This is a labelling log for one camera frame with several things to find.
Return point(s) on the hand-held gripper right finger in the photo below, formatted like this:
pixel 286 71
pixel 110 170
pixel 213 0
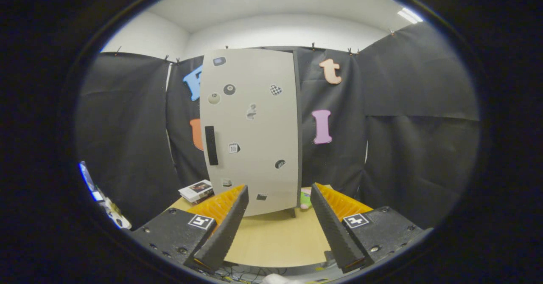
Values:
pixel 335 229

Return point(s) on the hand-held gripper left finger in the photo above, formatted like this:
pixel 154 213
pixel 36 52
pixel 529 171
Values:
pixel 227 229

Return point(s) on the dark grey shoe cabinet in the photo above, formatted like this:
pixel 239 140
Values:
pixel 299 148

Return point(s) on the brown book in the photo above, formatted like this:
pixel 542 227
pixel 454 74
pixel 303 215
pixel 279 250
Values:
pixel 205 199

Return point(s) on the pink and green plush toy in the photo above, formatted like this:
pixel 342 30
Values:
pixel 305 199

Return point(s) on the white book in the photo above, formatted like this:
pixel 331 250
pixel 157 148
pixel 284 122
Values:
pixel 195 188

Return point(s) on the white lumpy object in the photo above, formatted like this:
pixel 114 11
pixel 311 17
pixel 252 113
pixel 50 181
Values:
pixel 275 280

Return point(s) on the white tray with small items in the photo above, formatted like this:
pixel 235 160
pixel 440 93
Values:
pixel 115 216

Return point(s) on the black backdrop cloth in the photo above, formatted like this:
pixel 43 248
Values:
pixel 415 84

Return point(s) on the small ceiling light panel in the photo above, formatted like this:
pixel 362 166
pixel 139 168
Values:
pixel 410 15

